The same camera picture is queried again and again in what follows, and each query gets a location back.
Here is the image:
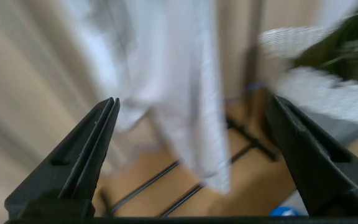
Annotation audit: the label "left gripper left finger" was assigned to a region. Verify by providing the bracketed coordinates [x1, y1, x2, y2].
[4, 96, 121, 219]

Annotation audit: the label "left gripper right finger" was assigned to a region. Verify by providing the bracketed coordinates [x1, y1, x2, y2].
[265, 93, 358, 217]

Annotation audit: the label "green garment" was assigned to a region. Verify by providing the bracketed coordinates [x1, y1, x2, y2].
[291, 0, 358, 85]

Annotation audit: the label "pale grey shorts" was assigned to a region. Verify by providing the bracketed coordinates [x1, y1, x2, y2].
[59, 0, 233, 195]

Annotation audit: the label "black clothes rack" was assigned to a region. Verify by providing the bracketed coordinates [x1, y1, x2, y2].
[103, 0, 281, 218]

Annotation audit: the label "white laundry basket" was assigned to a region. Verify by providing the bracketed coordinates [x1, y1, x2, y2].
[257, 26, 358, 144]

